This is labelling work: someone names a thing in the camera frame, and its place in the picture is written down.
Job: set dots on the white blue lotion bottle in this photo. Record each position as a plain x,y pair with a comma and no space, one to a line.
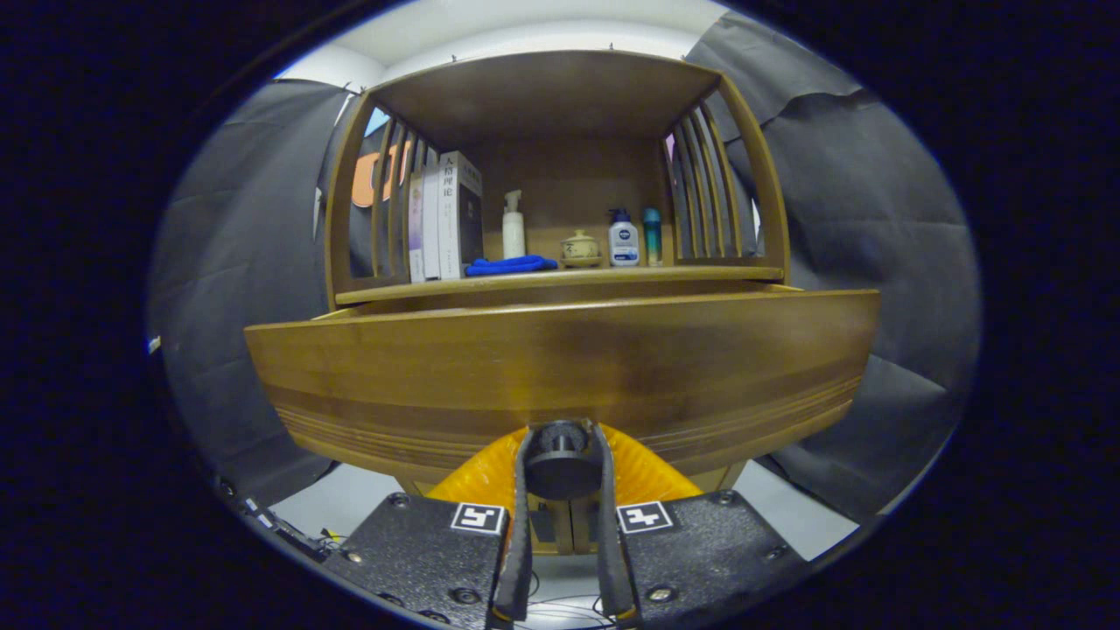
624,245

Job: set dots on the white pump bottle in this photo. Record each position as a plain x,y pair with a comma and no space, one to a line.
514,234

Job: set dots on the blue cloth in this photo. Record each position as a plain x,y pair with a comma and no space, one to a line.
512,265

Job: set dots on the lilac book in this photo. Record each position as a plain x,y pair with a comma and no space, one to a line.
416,232

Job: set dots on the teal bottle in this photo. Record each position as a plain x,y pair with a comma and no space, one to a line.
653,241

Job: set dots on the small beige lidded pot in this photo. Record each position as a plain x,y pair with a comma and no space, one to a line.
580,248

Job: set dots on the wooden drawer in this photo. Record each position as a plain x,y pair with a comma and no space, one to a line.
560,367

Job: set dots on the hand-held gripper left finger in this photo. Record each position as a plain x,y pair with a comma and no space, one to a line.
521,525

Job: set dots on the wooden cabinet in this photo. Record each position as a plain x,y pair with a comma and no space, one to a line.
569,184

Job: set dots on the black round drawer knob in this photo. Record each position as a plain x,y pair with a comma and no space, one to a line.
564,477

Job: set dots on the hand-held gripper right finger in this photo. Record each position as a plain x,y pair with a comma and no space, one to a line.
608,525

